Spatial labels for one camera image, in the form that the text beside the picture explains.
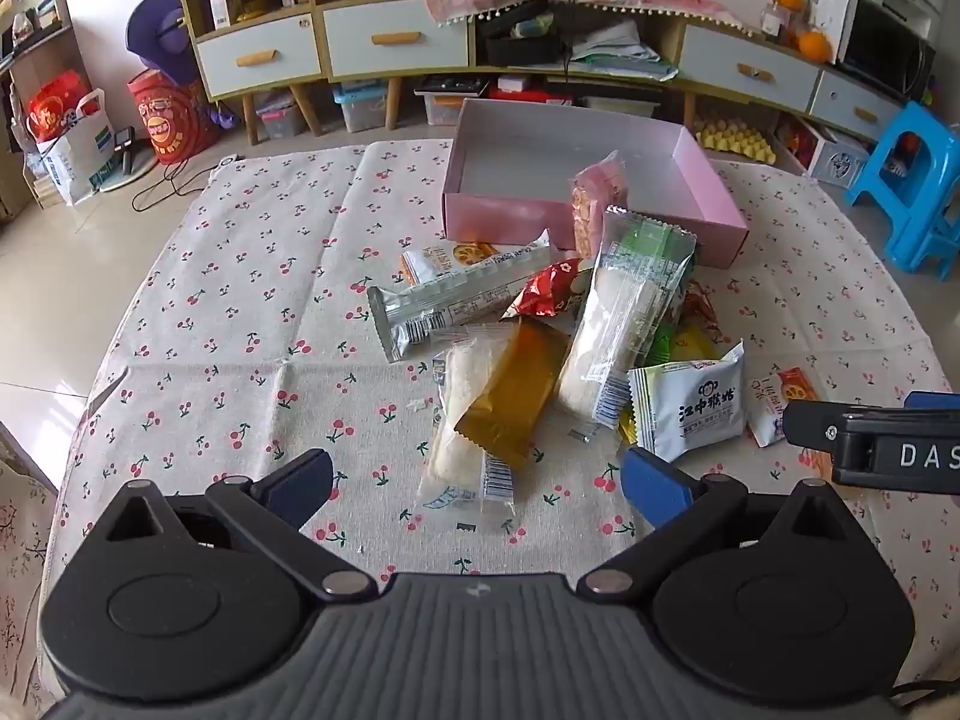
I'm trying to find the white packet green print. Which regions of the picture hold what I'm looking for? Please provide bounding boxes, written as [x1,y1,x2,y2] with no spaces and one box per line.
[626,343,747,460]

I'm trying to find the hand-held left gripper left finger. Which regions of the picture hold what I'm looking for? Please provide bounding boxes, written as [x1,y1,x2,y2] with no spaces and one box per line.
[97,448,377,604]

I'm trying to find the phone stand round base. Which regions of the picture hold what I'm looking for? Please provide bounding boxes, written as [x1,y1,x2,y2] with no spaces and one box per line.
[97,127,155,192]

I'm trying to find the white storage bin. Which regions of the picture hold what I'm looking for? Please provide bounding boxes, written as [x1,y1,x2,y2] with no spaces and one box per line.
[581,94,665,121]

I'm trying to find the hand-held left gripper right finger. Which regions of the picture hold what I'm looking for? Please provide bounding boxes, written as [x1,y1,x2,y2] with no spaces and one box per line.
[574,446,857,602]

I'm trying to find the red snack packet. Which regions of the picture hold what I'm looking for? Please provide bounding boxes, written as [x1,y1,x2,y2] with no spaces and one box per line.
[501,258,587,320]

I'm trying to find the blue plastic stool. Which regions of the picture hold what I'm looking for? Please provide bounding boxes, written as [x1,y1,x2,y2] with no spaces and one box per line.
[844,101,960,282]

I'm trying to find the clear green white cake packet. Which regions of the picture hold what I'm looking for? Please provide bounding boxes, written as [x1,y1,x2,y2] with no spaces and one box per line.
[553,205,697,425]

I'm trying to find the clear storage bin black lid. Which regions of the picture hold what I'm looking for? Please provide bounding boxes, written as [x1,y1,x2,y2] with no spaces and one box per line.
[415,79,470,127]

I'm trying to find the pink cardboard box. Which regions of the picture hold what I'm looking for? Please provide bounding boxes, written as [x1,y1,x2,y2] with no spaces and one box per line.
[441,97,749,269]

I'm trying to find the wooden bookshelf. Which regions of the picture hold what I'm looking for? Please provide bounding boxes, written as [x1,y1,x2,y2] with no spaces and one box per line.
[0,0,76,218]

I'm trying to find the silver long snack packet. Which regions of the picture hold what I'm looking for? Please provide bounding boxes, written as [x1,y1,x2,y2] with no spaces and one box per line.
[366,236,554,362]

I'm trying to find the clear storage bin blue lid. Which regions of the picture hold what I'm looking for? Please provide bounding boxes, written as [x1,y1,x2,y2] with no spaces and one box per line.
[332,82,391,134]

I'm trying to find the red printed drum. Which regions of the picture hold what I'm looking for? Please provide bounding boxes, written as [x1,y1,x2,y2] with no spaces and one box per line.
[126,67,222,166]

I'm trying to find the red gift bag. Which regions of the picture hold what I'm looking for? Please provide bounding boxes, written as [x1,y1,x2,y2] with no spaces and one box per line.
[26,71,85,142]

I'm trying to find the white drawer wooden handle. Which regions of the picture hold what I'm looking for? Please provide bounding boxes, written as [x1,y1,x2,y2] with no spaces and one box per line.
[195,15,322,97]
[679,24,821,107]
[322,0,470,78]

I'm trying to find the white printed box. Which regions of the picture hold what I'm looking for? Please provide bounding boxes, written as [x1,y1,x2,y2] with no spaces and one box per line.
[772,112,871,188]

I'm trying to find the white orange cookie packet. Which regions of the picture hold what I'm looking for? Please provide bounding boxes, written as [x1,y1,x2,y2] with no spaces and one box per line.
[746,364,817,449]
[400,240,502,287]

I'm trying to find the clear storage bin pink contents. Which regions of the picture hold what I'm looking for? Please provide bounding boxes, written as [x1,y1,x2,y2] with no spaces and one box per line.
[255,90,308,140]

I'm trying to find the black microwave oven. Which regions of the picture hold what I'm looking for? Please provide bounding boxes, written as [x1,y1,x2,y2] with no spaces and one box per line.
[832,0,938,102]

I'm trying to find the pink cracker packet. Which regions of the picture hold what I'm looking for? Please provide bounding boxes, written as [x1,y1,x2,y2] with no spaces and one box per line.
[568,151,627,257]

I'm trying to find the beige floral cloth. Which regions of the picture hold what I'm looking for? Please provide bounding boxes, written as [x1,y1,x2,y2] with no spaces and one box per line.
[0,457,59,720]

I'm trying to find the purple dish-shaped object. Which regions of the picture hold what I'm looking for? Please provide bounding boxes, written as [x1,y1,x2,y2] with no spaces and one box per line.
[126,0,202,85]

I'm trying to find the cherry print tablecloth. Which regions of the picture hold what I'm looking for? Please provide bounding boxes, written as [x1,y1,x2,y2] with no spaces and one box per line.
[37,139,960,720]

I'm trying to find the black hanging cable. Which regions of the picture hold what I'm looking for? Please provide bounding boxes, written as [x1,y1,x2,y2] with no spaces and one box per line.
[551,0,580,80]

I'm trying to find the white shopping bag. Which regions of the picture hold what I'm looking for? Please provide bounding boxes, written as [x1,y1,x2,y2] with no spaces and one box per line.
[37,88,115,207]

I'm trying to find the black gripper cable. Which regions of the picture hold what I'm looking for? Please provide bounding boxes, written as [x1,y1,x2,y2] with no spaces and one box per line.
[889,679,960,700]

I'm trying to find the pile of folded papers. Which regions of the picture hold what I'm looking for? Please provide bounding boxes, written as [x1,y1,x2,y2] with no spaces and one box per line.
[566,19,680,80]

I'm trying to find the small white drawer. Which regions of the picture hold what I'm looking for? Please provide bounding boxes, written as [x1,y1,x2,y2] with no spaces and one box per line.
[810,71,901,137]

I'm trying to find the black case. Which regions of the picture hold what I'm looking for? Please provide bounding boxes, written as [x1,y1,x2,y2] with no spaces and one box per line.
[476,0,567,67]

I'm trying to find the yellow egg tray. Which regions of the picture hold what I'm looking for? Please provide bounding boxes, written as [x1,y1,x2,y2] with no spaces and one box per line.
[694,124,781,164]

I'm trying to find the low wooden cabinet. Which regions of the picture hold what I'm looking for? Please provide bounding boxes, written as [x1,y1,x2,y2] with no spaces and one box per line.
[412,0,905,145]

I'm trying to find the black floor cable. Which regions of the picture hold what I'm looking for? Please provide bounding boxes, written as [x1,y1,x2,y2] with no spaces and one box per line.
[131,157,226,215]

